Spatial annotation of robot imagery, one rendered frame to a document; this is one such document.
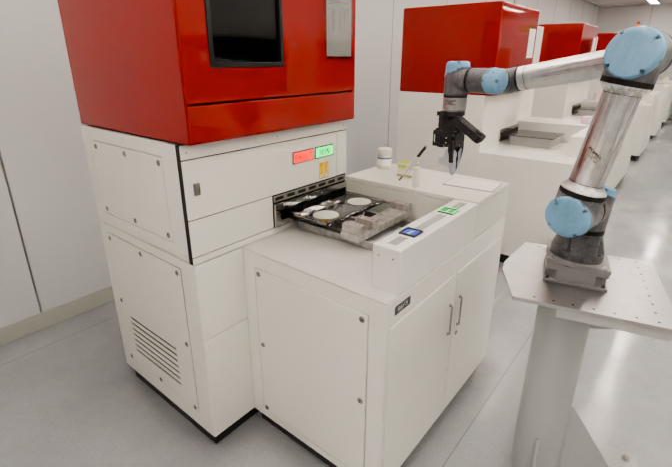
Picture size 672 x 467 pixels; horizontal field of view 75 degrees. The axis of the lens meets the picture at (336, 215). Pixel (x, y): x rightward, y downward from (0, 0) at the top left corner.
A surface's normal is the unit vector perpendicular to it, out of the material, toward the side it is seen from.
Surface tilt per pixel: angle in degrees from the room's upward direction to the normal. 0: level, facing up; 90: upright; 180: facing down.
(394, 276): 90
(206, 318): 90
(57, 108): 90
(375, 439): 90
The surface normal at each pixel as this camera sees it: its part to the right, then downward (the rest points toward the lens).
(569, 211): -0.73, 0.31
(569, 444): -0.43, 0.30
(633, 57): -0.69, 0.07
